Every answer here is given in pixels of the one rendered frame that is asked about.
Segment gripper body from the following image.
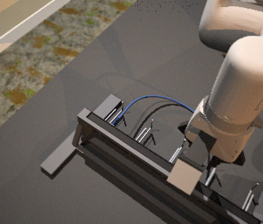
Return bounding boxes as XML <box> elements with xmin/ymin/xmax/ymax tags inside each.
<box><xmin>184</xmin><ymin>95</ymin><xmax>255</xmax><ymax>163</ymax></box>

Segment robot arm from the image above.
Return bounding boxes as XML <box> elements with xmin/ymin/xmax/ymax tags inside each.
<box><xmin>167</xmin><ymin>0</ymin><xmax>263</xmax><ymax>195</ymax></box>

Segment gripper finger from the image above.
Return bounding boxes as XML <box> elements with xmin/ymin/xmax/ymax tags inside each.
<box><xmin>178</xmin><ymin>120</ymin><xmax>193</xmax><ymax>148</ymax></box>
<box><xmin>206</xmin><ymin>151</ymin><xmax>245</xmax><ymax>171</ymax></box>

